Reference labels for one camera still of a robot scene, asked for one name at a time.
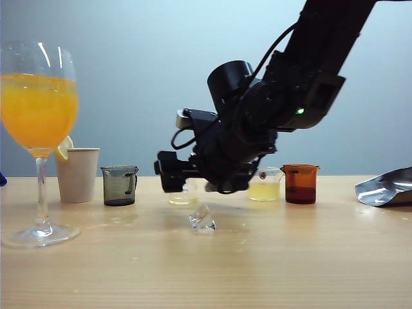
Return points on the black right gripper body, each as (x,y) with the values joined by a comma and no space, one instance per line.
(231,154)

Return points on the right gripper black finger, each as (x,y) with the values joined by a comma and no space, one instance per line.
(175,180)
(166,160)

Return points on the clear orange juice measuring cup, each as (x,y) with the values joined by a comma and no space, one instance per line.
(183,200)

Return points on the clear yellow liquid measuring cup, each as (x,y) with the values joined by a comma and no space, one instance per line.
(264,191)

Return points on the smoky grey measuring cup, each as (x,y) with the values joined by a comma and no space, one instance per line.
(117,190)

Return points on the amber brown measuring cup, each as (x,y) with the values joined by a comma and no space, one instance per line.
(299,186)

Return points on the white paper cup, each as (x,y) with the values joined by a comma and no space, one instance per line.
(78,177)

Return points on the clear ice cube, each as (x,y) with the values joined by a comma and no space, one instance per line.
(202,223)

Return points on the yellow lemon slice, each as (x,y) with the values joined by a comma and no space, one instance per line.
(64,151)

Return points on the large clear wine glass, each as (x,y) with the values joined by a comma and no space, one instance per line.
(38,112)

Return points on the silver foil bag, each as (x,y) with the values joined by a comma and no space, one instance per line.
(386,190)

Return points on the dark blue object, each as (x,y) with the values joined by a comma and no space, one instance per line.
(2,180)

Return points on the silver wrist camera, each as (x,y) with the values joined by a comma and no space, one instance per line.
(181,120)

